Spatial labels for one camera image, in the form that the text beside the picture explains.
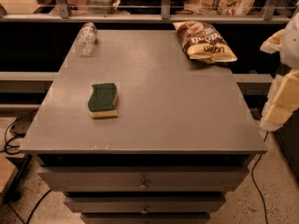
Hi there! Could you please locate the black cable right floor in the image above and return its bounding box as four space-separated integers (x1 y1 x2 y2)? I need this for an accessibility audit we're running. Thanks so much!
250 131 270 224

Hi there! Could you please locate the brown chip bag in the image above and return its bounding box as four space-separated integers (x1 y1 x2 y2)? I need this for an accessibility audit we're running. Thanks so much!
173 21 237 63

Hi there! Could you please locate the grey drawer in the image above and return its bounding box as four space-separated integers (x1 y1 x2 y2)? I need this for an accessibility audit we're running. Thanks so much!
81 214 209 224
64 196 225 214
37 167 249 192

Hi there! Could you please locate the grey metal railing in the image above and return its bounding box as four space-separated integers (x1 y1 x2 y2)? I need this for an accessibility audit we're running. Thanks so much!
0 0 298 24

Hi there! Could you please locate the grey bottom drawer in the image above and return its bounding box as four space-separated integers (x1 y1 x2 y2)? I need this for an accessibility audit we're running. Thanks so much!
81 214 209 224

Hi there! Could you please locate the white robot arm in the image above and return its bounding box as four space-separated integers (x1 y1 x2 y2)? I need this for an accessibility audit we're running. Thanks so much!
260 13 299 132

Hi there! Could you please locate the black cables left floor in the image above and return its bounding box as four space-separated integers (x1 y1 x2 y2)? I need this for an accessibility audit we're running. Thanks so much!
3 109 40 156

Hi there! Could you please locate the clear plastic water bottle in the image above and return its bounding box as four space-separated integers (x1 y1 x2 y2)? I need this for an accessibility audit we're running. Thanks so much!
75 22 97 57

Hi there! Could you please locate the grey middle drawer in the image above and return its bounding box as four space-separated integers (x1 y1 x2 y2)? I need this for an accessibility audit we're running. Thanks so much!
64 196 225 214

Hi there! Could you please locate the green and yellow sponge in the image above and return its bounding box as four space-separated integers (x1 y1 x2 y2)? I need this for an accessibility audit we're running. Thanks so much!
88 83 118 119

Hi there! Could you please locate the grey top drawer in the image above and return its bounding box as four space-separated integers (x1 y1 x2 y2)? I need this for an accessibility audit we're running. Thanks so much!
37 167 249 192

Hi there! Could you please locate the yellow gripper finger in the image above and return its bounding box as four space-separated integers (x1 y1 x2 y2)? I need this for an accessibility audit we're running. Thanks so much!
260 29 284 54
260 71 299 132

